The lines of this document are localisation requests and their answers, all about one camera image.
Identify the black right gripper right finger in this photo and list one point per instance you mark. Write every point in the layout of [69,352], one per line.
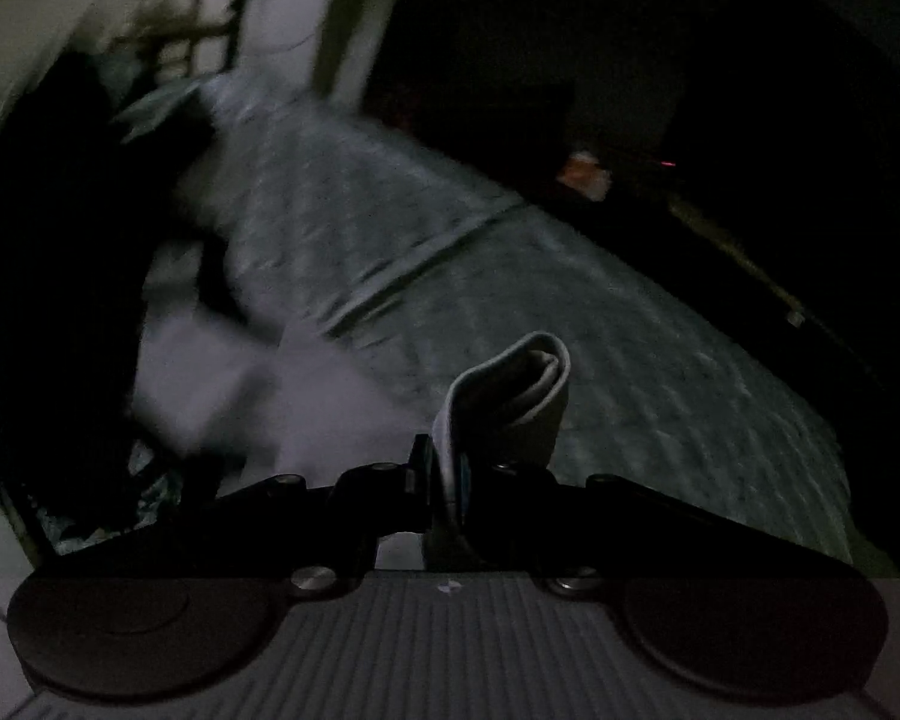
[501,520]

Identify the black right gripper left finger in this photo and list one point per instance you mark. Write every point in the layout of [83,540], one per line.
[326,540]

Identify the white garment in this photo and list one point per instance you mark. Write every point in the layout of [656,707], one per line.
[230,405]

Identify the grey quilted bed cover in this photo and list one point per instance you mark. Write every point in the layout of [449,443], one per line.
[417,270]

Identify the orange white package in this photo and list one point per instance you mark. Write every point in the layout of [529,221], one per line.
[584,174]

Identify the dark garment pile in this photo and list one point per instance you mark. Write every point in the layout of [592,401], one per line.
[97,185]

